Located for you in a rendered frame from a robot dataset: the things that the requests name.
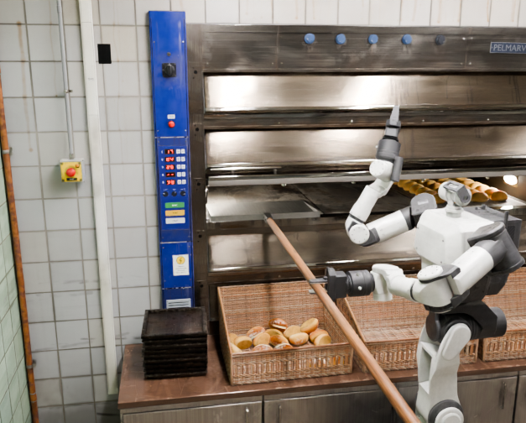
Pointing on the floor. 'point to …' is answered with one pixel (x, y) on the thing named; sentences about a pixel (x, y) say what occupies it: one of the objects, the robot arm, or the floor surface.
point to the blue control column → (174, 93)
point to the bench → (324, 394)
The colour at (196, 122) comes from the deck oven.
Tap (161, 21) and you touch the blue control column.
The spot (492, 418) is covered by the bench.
